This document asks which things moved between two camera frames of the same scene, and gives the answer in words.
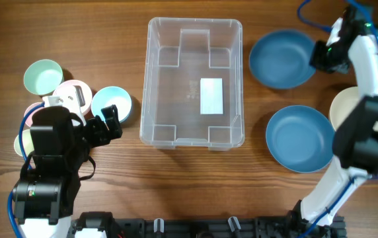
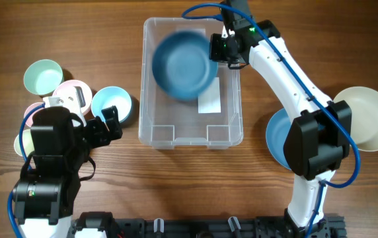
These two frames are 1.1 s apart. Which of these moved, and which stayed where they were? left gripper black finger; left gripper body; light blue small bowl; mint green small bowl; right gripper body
Moved: right gripper body
Stayed: left gripper body; left gripper black finger; mint green small bowl; light blue small bowl
